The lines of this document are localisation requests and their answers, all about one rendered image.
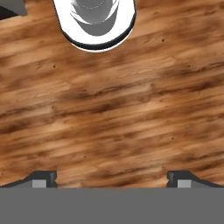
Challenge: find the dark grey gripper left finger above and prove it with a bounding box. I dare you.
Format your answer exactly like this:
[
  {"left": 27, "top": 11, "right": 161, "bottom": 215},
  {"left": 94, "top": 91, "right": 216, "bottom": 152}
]
[{"left": 0, "top": 170, "right": 59, "bottom": 189}]

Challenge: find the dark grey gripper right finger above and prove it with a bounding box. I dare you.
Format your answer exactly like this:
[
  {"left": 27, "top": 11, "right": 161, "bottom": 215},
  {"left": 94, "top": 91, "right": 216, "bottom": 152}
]
[{"left": 165, "top": 170, "right": 224, "bottom": 189}]

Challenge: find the grey block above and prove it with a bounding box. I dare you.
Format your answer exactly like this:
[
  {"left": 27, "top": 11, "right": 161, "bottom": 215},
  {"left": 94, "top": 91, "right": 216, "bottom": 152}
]
[{"left": 0, "top": 0, "right": 29, "bottom": 21}]

